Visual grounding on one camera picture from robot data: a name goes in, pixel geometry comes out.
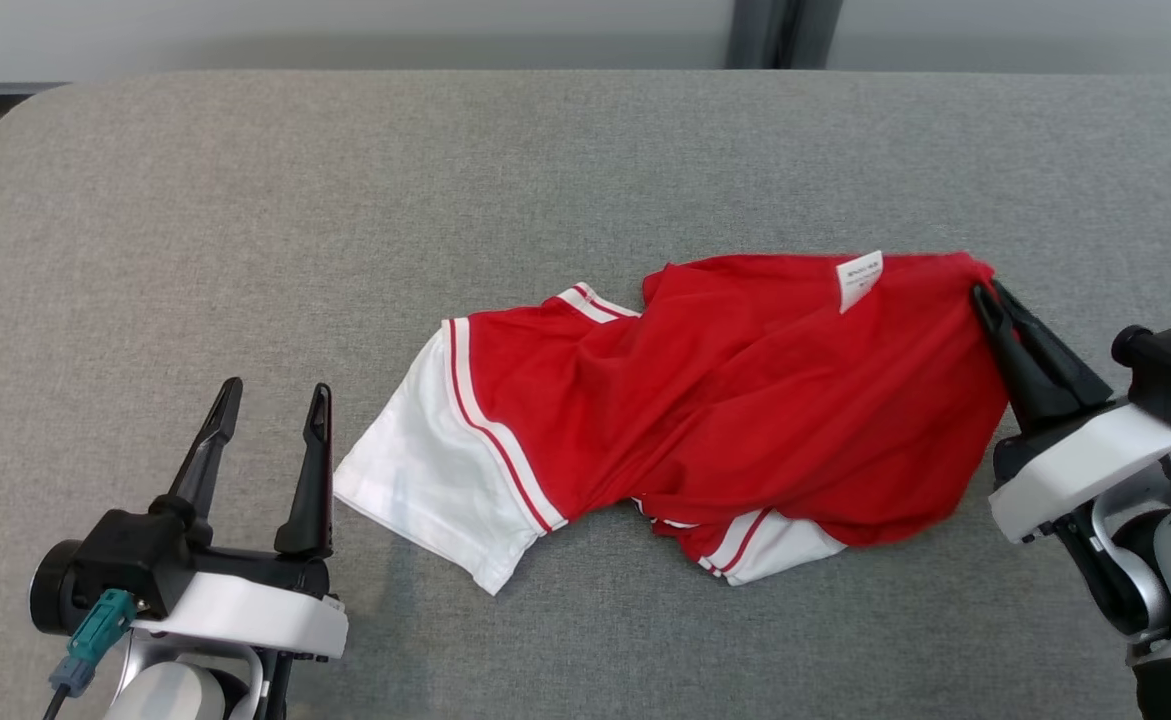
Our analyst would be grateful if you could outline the grey metal partition post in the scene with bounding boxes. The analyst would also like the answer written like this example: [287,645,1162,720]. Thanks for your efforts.
[725,0,846,71]

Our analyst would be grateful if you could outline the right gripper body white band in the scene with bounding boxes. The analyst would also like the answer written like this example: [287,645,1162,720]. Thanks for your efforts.
[989,398,1171,547]

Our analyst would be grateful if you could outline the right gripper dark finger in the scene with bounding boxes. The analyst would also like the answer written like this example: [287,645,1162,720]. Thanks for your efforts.
[991,279,1115,426]
[971,283,1058,435]

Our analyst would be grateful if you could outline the left teal plug black cable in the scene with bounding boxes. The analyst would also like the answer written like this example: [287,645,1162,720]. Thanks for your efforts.
[42,588,139,720]

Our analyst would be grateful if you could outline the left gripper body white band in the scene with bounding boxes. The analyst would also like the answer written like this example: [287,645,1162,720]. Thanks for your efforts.
[130,546,349,663]

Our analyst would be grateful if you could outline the red shirt white sleeves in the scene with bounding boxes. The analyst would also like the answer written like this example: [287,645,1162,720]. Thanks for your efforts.
[333,250,1012,597]

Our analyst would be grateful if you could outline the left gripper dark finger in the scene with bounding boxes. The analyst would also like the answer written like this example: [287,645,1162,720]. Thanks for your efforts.
[167,377,244,549]
[274,383,334,561]

